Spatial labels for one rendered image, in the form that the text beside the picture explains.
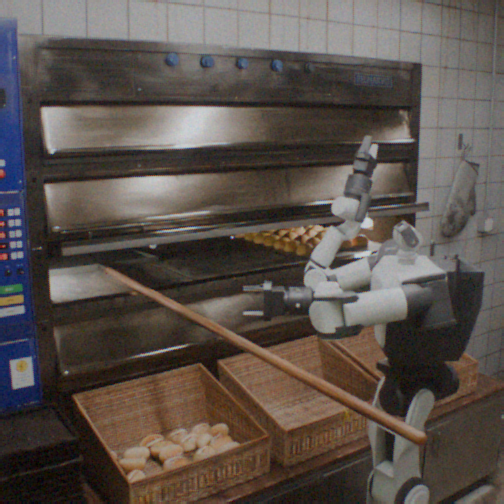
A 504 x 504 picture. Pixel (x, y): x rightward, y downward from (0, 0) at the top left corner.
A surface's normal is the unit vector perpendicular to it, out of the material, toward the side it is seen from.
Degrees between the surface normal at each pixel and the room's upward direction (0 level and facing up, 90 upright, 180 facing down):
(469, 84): 90
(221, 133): 70
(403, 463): 90
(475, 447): 88
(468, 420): 91
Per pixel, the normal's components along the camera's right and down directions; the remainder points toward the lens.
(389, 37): 0.57, 0.18
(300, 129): 0.54, -0.17
